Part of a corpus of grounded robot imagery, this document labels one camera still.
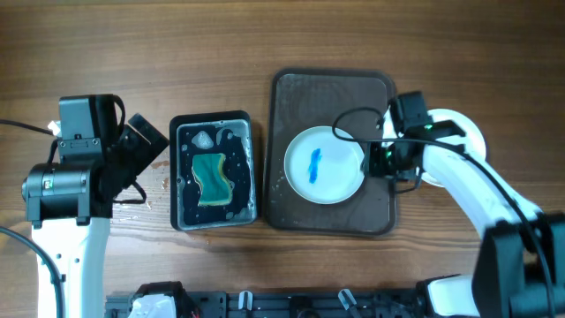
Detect white plate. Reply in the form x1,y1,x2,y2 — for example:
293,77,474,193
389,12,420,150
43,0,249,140
422,109,486,187
283,126,365,204

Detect white plate top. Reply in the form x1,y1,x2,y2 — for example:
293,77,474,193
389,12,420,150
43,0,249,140
283,126,365,204

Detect green yellow sponge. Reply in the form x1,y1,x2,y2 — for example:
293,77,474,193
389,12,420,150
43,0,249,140
192,153,233,207

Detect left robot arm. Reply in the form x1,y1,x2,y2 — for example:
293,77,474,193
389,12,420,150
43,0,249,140
22,95,169,317

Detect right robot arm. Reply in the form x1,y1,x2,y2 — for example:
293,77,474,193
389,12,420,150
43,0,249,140
362,92,564,317

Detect brown plastic tray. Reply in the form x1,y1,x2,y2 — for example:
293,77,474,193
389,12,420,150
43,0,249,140
261,68,396,237

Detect black water basin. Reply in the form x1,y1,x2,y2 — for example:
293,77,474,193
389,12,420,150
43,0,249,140
169,110,259,231

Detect black right cable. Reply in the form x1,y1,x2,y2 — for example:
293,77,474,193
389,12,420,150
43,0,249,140
331,106,558,318

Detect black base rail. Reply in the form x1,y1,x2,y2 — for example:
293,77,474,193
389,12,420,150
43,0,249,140
104,282,426,318

